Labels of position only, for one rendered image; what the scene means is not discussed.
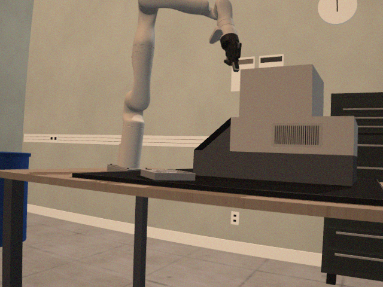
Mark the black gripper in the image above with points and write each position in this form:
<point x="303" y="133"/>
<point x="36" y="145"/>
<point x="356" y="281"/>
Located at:
<point x="231" y="45"/>

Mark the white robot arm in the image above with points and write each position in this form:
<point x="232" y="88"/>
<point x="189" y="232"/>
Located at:
<point x="138" y="99"/>

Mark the grey benchtop machine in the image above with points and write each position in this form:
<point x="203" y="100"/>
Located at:
<point x="281" y="133"/>

